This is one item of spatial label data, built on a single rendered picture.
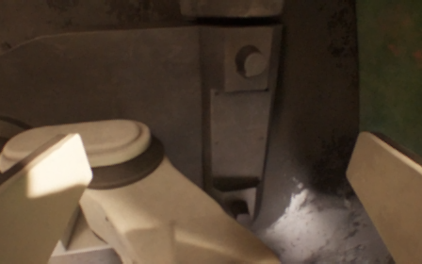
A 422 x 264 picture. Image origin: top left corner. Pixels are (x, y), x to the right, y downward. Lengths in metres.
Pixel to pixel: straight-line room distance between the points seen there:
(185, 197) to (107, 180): 0.10
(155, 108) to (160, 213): 0.24
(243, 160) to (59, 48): 0.41
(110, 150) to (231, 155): 0.27
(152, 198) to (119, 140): 0.09
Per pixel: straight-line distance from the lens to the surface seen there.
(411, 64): 0.70
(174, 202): 0.31
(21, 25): 0.68
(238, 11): 0.43
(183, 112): 0.49
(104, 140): 0.36
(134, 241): 0.28
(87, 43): 0.46
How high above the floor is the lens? 0.61
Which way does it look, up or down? 59 degrees down
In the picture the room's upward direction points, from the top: 159 degrees clockwise
